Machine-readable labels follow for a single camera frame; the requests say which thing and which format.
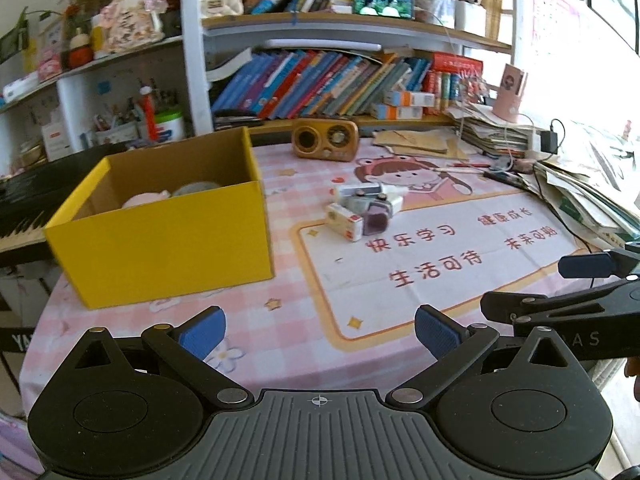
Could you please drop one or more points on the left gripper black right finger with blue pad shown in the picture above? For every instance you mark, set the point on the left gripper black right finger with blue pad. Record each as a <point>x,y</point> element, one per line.
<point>457,350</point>

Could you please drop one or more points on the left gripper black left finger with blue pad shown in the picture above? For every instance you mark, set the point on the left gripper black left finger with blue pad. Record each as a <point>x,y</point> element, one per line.
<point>183,350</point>

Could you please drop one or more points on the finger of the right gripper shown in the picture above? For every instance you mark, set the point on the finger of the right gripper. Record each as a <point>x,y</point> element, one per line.
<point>613,304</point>
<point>616,262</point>

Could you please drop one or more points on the grey toy car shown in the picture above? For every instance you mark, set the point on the grey toy car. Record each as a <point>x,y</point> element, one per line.
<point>375,211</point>

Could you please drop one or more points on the white staples box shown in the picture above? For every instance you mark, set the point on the white staples box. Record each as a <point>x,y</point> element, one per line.
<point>344,222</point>

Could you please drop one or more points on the stack of papers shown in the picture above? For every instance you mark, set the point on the stack of papers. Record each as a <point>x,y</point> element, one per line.
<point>576,181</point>

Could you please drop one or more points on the yellow cardboard box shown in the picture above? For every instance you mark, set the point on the yellow cardboard box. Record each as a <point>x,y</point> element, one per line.
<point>175,247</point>

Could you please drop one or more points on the pink cartoon table mat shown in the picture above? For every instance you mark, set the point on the pink cartoon table mat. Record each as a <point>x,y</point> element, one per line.
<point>338,313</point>

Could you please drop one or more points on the white charger plug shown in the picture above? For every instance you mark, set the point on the white charger plug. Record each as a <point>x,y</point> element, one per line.
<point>394,203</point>

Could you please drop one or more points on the pink plush toy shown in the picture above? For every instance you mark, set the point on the pink plush toy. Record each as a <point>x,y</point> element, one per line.
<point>146,198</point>

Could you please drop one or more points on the yellow tape roll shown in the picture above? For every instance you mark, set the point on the yellow tape roll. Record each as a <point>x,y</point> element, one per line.
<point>195,187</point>

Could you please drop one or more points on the white glue bottle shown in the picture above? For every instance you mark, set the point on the white glue bottle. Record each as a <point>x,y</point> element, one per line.
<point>368,188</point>

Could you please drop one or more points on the brown envelopes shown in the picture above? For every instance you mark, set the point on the brown envelopes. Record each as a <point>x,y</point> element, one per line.
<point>441,142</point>

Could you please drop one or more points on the black electronic keyboard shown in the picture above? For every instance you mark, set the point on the black electronic keyboard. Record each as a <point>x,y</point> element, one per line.
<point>29,201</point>

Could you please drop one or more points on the green lid white jar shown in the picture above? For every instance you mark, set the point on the green lid white jar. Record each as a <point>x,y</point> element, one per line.
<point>170,126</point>

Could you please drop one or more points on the white pen holder cup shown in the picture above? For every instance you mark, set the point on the white pen holder cup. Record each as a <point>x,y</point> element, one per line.
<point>123,133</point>

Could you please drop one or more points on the orange white medicine box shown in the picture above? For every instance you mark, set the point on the orange white medicine box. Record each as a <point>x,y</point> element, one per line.
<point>409,99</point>

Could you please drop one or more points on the brown retro radio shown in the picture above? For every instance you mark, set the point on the brown retro radio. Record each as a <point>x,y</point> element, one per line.
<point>336,140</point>

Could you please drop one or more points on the red tassel pendant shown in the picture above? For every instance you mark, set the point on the red tassel pendant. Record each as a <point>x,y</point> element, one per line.
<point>148,110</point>

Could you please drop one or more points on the white cubby shelf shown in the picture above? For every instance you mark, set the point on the white cubby shelf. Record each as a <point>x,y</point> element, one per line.
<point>76,97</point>

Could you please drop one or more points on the red round doll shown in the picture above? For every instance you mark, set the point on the red round doll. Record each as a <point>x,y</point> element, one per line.
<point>80,52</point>

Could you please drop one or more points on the wooden bookshelf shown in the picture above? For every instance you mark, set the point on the wooden bookshelf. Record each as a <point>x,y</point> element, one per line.
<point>216,37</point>

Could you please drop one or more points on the smartphone on shelf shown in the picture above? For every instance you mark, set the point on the smartphone on shelf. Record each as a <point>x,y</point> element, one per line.
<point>401,9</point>

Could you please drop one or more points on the lucky cat ornament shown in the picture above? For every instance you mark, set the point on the lucky cat ornament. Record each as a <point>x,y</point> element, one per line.
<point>132,24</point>

